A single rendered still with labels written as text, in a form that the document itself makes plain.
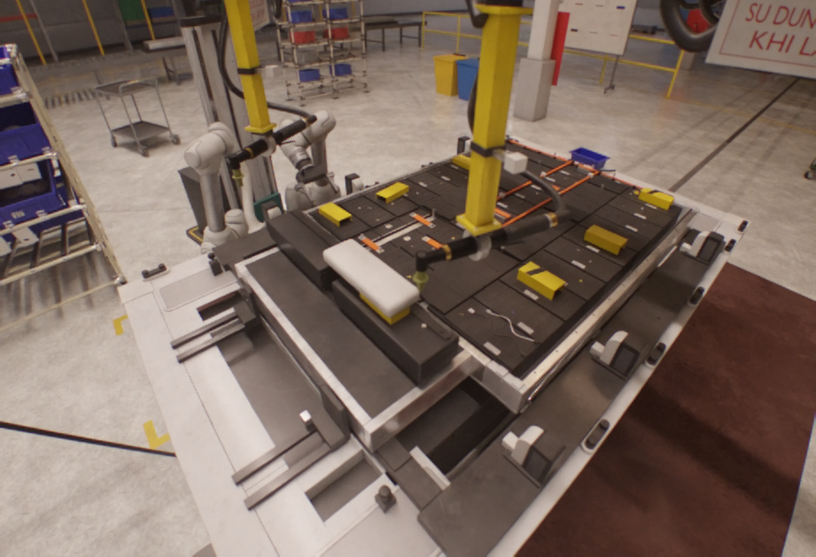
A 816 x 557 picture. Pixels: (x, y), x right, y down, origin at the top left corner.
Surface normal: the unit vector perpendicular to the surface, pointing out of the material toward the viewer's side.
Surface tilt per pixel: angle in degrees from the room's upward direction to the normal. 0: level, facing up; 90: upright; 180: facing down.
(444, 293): 0
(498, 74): 90
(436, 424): 0
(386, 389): 0
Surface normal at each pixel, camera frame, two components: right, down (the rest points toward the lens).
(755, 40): -0.43, 0.54
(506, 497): 0.00, -0.81
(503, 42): 0.44, 0.53
